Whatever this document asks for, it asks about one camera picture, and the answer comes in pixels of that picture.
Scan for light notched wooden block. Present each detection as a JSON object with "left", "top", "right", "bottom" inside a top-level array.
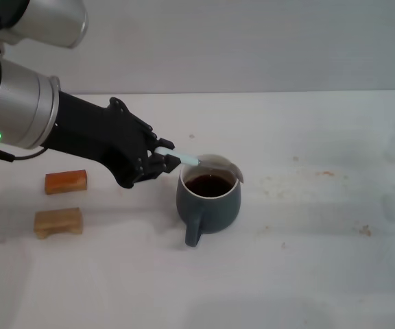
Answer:
[{"left": 33, "top": 207, "right": 84, "bottom": 240}]

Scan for dark orange wooden block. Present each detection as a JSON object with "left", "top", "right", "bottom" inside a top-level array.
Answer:
[{"left": 44, "top": 168, "right": 91, "bottom": 195}]

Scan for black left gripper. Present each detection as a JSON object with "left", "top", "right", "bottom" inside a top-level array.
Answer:
[{"left": 45, "top": 90, "right": 182, "bottom": 189}]

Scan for spoon with light blue handle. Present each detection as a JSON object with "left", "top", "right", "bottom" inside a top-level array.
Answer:
[{"left": 155, "top": 147, "right": 246, "bottom": 183}]

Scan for grey ceramic cup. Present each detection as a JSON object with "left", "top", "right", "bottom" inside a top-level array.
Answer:
[{"left": 176, "top": 153, "right": 242, "bottom": 247}]

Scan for dark coffee liquid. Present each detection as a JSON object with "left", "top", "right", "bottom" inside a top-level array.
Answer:
[{"left": 183, "top": 173, "right": 235, "bottom": 199}]

